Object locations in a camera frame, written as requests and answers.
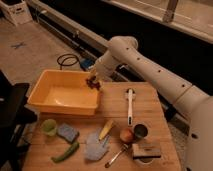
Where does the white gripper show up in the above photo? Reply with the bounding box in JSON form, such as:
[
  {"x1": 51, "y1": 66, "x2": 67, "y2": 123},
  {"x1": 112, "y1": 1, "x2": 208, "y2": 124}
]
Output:
[{"x1": 88, "y1": 55, "x2": 117, "y2": 81}]

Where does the dark purple grape bunch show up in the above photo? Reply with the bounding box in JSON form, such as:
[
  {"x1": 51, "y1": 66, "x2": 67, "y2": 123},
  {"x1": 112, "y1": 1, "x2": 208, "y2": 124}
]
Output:
[{"x1": 86, "y1": 78, "x2": 100, "y2": 90}]

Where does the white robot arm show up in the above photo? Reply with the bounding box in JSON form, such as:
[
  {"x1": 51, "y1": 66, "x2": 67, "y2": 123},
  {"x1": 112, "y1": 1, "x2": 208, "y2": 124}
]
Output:
[{"x1": 87, "y1": 36, "x2": 213, "y2": 171}]

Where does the green plastic cup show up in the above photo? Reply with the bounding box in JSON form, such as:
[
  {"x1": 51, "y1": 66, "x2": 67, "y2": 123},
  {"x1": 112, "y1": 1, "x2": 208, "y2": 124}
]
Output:
[{"x1": 41, "y1": 119, "x2": 57, "y2": 136}]

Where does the blue device on floor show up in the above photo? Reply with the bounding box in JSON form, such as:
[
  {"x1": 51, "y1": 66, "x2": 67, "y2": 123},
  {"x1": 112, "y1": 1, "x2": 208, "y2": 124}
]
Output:
[{"x1": 80, "y1": 59, "x2": 94, "y2": 71}]

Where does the yellow plastic bin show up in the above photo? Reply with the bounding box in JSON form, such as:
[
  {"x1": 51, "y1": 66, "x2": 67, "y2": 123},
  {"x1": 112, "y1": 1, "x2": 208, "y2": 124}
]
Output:
[{"x1": 28, "y1": 70, "x2": 100, "y2": 116}]

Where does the yellow corn piece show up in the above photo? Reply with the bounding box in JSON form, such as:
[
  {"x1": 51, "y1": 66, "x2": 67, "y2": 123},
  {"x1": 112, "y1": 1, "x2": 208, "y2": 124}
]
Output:
[{"x1": 99, "y1": 120, "x2": 114, "y2": 140}]

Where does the blue sponge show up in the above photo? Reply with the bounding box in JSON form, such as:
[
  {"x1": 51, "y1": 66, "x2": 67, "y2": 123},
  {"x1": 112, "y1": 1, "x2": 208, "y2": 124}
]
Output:
[{"x1": 57, "y1": 124, "x2": 79, "y2": 143}]

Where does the red yellow apple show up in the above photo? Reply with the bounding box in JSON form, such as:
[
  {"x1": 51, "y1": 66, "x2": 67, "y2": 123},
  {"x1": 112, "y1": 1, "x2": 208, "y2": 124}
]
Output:
[{"x1": 120, "y1": 128, "x2": 134, "y2": 143}]

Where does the metal can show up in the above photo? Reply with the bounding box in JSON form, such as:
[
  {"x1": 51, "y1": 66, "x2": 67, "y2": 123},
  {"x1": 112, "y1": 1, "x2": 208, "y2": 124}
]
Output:
[{"x1": 134, "y1": 124, "x2": 148, "y2": 140}]

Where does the light blue cloth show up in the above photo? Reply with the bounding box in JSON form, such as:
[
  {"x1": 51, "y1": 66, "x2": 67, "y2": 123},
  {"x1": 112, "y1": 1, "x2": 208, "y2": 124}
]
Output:
[{"x1": 84, "y1": 131, "x2": 109, "y2": 161}]

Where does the green cucumber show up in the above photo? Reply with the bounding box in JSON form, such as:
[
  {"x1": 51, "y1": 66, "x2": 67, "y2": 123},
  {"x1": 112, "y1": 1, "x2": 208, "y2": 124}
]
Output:
[{"x1": 51, "y1": 141, "x2": 79, "y2": 163}]

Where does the metal spoon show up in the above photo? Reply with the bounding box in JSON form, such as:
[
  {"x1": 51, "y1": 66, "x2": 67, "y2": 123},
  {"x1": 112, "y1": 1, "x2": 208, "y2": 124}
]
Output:
[{"x1": 105, "y1": 144, "x2": 129, "y2": 168}]

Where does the black chair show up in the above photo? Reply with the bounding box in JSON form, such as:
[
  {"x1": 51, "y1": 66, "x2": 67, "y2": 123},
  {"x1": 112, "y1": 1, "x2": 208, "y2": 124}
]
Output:
[{"x1": 0, "y1": 70, "x2": 37, "y2": 171}]

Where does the white cardboard box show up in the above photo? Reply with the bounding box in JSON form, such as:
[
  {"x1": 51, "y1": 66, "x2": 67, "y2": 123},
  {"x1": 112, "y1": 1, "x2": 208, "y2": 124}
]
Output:
[{"x1": 0, "y1": 0, "x2": 32, "y2": 26}]

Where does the brown block eraser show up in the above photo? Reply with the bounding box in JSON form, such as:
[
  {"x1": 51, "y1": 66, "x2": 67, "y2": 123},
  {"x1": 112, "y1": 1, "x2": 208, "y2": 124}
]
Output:
[{"x1": 132, "y1": 143, "x2": 161, "y2": 159}]

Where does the black cable loop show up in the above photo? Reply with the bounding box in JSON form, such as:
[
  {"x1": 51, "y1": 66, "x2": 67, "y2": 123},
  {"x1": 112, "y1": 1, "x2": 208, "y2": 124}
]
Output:
[{"x1": 56, "y1": 53, "x2": 81, "y2": 71}]

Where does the white handled brush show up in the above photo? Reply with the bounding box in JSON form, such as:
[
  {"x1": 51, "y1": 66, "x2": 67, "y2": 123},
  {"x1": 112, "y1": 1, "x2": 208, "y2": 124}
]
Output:
[{"x1": 126, "y1": 88, "x2": 135, "y2": 126}]

